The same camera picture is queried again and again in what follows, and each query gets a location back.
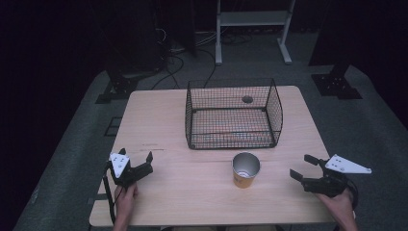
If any open tin can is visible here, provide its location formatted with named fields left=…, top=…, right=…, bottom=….
left=231, top=151, right=262, bottom=190

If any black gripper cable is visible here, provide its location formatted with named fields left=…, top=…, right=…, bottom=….
left=102, top=163, right=117, bottom=225
left=344, top=177, right=360, bottom=211

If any black floor cable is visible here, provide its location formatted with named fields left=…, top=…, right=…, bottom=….
left=150, top=52, right=186, bottom=91
left=194, top=47, right=217, bottom=90

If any black stand base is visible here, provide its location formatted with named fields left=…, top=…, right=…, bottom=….
left=94, top=67, right=142, bottom=105
left=310, top=63, right=364, bottom=101

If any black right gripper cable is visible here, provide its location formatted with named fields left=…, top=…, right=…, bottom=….
left=344, top=177, right=360, bottom=211

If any black square floor frame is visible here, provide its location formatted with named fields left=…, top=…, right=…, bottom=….
left=104, top=116, right=123, bottom=137

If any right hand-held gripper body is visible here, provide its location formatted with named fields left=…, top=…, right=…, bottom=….
left=301, top=154, right=373, bottom=198

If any black wire basket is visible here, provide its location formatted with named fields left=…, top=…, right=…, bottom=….
left=185, top=77, right=284, bottom=151

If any white metal stand frame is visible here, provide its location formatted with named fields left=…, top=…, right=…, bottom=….
left=215, top=0, right=296, bottom=66

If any person's right hand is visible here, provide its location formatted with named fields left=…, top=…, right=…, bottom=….
left=316, top=188, right=357, bottom=223

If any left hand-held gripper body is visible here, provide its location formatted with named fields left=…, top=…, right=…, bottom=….
left=106, top=152, right=154, bottom=189

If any person's left hand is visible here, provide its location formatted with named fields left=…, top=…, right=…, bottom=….
left=114, top=182, right=140, bottom=219

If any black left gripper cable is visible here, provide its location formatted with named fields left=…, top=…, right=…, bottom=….
left=102, top=163, right=117, bottom=225

